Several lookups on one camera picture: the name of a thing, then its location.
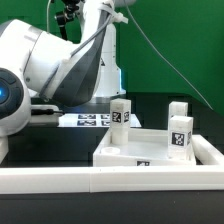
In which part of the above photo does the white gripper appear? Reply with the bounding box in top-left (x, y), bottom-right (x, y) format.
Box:
top-left (29, 104), bottom-right (64, 127)

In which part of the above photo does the white square tabletop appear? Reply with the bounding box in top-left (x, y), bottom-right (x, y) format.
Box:
top-left (93, 128), bottom-right (196, 167)

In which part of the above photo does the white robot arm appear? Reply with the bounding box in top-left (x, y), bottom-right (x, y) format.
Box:
top-left (0, 0), bottom-right (128, 137)

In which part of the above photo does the white tag marker sheet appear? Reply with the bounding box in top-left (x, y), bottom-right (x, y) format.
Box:
top-left (58, 113), bottom-right (143, 129)

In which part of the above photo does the white left fence piece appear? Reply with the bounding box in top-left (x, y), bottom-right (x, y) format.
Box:
top-left (0, 137), bottom-right (9, 164)

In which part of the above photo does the white fence piece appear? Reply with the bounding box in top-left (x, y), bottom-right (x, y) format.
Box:
top-left (0, 137), bottom-right (9, 164)
top-left (192, 135), bottom-right (224, 166)

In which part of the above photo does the white right fence piece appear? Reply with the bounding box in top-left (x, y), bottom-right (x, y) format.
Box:
top-left (192, 135), bottom-right (224, 166)

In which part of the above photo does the white front fence wall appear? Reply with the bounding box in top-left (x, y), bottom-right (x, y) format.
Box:
top-left (0, 165), bottom-right (224, 194)

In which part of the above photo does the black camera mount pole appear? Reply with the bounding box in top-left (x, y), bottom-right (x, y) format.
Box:
top-left (55, 0), bottom-right (81, 40)

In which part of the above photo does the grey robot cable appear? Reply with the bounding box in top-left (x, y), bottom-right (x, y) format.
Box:
top-left (124, 3), bottom-right (214, 110)

